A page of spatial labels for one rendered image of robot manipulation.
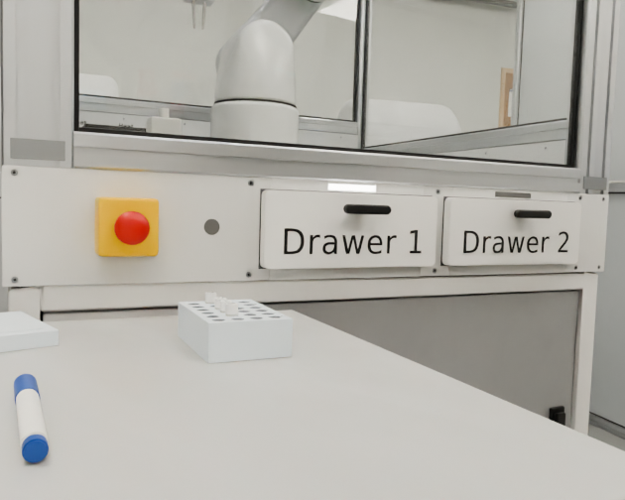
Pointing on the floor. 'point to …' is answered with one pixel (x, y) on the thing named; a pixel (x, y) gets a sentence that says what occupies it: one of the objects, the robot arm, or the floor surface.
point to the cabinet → (405, 323)
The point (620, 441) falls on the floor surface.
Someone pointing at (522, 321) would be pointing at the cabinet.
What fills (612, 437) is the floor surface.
